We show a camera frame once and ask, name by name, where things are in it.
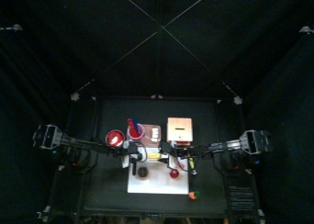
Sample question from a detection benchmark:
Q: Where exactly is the brown toy bowl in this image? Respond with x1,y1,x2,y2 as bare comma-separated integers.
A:
137,166,150,178

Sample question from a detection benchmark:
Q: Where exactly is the wooden serving tray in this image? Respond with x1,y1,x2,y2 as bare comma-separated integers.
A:
141,123,164,148

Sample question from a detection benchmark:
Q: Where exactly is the green toy vegetable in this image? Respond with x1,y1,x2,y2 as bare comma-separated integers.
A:
188,156,198,175

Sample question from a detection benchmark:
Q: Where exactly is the red cup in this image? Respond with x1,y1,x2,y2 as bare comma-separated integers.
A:
127,123,146,140

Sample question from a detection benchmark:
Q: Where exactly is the steel bowl red inside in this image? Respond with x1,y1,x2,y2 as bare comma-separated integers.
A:
105,129,127,148

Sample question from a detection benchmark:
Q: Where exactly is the wooden box red drawer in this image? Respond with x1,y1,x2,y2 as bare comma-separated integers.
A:
166,117,194,147

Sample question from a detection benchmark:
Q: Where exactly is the white cutting board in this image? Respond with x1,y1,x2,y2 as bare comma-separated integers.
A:
127,146,190,195

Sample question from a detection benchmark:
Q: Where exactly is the red toy spatula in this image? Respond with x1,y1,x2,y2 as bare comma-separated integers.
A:
127,118,139,138

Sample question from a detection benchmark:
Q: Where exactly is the orange toy carrot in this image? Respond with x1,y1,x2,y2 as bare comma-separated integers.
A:
188,190,202,201

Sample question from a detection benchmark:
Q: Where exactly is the steel pail with handle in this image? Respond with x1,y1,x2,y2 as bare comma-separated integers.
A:
169,162,185,179

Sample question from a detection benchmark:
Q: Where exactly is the thin diagonal brace string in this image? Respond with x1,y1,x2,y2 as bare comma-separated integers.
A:
73,0,217,95
113,0,241,98

